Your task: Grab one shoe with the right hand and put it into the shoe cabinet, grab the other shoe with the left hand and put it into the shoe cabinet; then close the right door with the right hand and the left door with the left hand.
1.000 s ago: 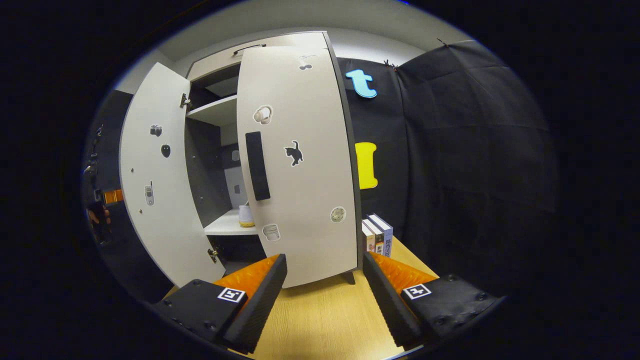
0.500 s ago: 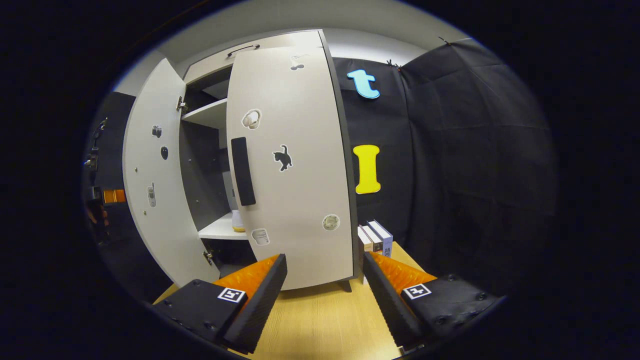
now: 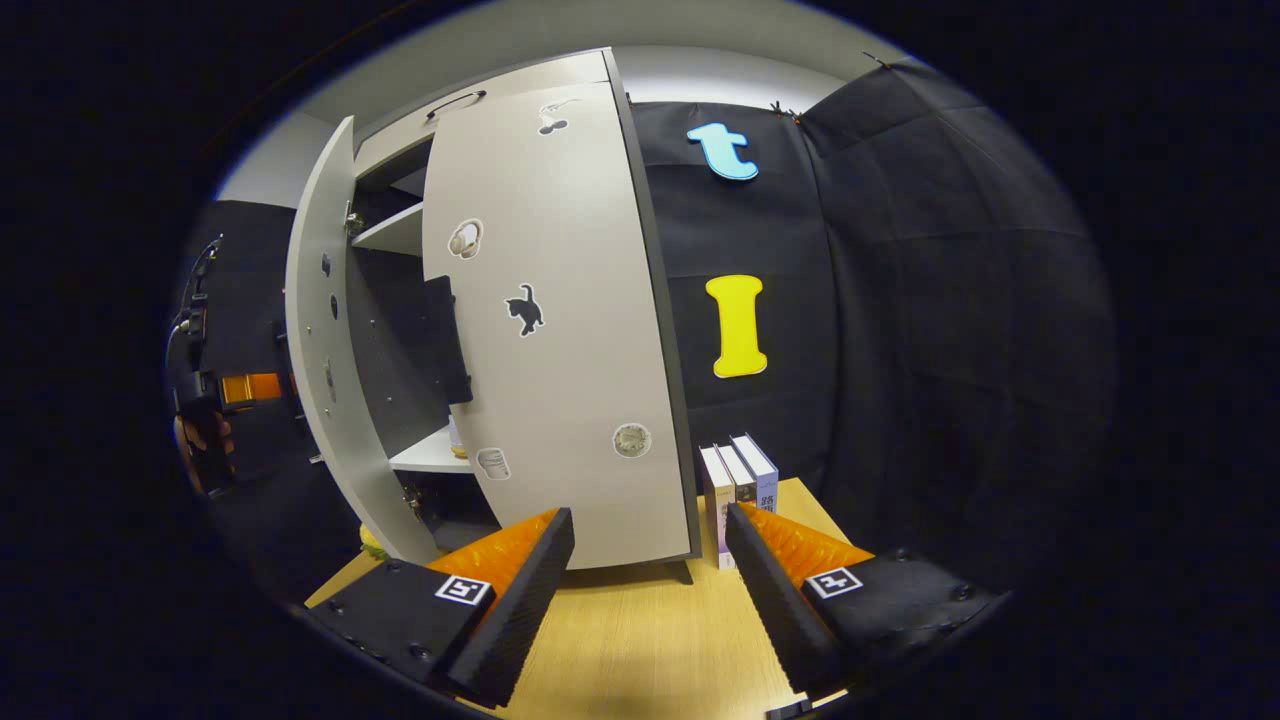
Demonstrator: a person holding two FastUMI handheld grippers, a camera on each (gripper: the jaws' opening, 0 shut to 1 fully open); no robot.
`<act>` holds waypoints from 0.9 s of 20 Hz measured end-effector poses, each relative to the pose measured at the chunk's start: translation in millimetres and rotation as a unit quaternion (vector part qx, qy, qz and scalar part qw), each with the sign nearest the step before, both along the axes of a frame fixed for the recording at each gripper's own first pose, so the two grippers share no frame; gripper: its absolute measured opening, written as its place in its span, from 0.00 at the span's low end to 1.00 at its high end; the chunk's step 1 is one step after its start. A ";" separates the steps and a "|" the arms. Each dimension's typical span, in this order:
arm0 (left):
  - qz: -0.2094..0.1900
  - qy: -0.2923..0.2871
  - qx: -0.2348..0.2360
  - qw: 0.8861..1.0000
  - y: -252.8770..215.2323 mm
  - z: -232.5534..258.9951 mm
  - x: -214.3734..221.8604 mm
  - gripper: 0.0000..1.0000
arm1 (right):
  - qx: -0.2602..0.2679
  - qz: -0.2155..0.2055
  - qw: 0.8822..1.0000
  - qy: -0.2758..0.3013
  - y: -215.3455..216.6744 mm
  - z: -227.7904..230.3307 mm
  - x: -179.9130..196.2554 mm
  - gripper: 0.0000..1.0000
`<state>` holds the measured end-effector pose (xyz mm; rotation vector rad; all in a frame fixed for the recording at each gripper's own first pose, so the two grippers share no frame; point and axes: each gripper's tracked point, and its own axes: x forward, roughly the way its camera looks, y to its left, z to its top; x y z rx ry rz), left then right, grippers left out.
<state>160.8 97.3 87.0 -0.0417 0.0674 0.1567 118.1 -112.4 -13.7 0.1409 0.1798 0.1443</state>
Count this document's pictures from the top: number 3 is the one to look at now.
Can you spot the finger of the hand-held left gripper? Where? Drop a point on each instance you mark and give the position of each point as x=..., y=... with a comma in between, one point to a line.
x=250, y=388

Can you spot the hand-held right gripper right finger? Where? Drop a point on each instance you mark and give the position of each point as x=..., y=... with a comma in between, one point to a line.
x=780, y=620

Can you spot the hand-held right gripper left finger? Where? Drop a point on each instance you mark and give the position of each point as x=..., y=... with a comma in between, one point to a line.
x=510, y=620

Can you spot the white shoe cabinet door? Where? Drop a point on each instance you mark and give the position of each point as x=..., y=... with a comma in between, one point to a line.
x=305, y=340
x=570, y=400

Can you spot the white shoe cabinet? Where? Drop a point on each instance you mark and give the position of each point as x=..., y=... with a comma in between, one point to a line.
x=420, y=460

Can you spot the white canvas shoe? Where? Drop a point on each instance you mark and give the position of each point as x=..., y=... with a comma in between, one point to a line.
x=457, y=440

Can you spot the white cabinet drawer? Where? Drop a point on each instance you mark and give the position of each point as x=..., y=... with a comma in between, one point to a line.
x=540, y=85

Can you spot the blue and white book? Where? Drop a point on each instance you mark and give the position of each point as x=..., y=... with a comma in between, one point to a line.
x=765, y=480

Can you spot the yellow plush toy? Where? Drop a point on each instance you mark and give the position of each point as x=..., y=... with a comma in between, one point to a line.
x=372, y=545

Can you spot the black backdrop cloth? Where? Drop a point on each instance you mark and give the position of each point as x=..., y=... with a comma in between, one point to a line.
x=950, y=300

